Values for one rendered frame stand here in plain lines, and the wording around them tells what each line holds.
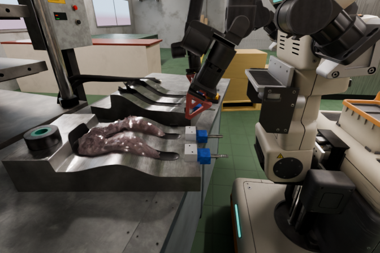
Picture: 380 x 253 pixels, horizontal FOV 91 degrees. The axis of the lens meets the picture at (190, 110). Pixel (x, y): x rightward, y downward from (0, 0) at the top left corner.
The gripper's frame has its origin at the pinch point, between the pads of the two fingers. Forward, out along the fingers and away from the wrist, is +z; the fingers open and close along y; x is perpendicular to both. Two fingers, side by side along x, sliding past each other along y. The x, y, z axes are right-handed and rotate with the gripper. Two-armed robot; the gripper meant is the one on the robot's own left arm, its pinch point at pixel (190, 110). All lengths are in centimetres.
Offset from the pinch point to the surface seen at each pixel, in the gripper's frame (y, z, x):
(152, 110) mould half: -22.5, 18.4, -11.0
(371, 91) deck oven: -273, -49, 279
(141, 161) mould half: 8.7, 16.1, -5.8
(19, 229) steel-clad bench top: 24.6, 33.6, -23.5
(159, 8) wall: -940, 35, -250
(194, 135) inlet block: -6.1, 10.4, 6.1
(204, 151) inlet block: 1.2, 9.3, 9.8
